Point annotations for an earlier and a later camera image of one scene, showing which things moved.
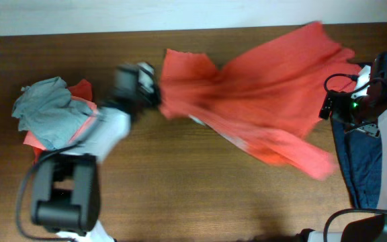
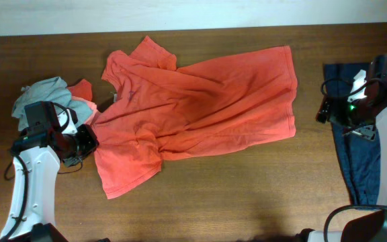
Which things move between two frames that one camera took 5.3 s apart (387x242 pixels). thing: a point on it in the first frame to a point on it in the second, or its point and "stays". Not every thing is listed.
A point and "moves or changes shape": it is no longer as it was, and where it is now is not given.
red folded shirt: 82,89 stays
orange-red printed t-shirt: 269,100 moves or changes shape
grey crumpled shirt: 46,109 stays
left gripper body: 151,98 to 82,144
